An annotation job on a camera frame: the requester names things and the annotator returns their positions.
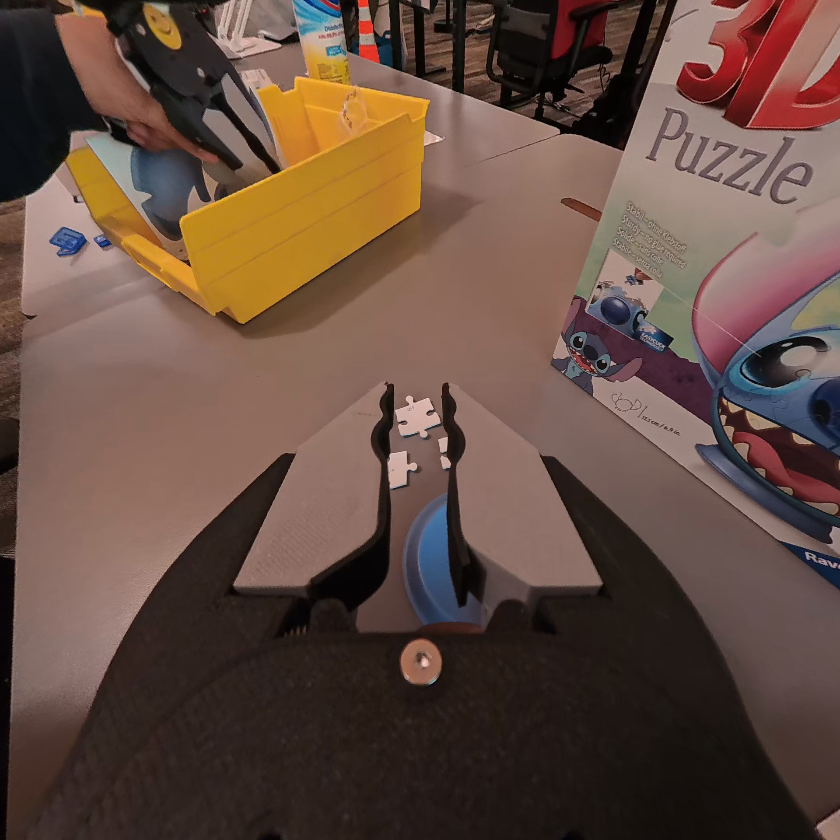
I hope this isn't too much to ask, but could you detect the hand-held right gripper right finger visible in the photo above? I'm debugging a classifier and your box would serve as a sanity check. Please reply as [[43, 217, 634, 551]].
[[441, 381, 605, 614]]

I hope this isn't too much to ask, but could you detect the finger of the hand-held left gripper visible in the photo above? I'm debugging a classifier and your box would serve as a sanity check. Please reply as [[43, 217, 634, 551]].
[[209, 69, 284, 176], [152, 91, 245, 173]]

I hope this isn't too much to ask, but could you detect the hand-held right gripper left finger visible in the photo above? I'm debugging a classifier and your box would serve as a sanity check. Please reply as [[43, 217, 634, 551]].
[[233, 381, 396, 613]]

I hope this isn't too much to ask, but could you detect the blue round puzzle stand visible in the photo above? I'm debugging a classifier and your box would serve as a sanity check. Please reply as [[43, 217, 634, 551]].
[[402, 493, 484, 626]]

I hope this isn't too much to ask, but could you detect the yellow plastic bin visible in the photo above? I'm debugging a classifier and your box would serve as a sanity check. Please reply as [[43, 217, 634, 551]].
[[66, 75, 432, 324]]

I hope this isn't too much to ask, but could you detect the puzzle ball cardboard box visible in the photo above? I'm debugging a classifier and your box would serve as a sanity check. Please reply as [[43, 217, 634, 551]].
[[551, 0, 840, 592]]

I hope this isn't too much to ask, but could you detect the person's left hand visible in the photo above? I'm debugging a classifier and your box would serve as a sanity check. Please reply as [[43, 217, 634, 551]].
[[56, 12, 222, 165]]

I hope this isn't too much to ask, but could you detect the printed blue character sheet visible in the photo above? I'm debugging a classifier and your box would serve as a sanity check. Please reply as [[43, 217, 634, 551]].
[[85, 69, 284, 263]]

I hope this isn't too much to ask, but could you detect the clear plastic bag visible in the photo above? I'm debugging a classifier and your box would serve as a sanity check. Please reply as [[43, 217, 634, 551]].
[[333, 87, 373, 143]]

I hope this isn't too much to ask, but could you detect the disinfecting wipes canister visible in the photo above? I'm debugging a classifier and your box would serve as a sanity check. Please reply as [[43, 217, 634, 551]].
[[292, 0, 353, 86]]

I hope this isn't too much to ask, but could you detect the orange traffic cone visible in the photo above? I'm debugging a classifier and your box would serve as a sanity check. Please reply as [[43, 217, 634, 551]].
[[356, 0, 382, 65]]

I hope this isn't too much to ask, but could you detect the red office chair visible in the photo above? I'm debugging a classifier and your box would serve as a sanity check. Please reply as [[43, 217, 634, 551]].
[[486, 0, 616, 107]]

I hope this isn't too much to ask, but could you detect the white wire stand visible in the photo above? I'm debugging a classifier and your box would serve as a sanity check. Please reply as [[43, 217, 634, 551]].
[[215, 0, 284, 58]]

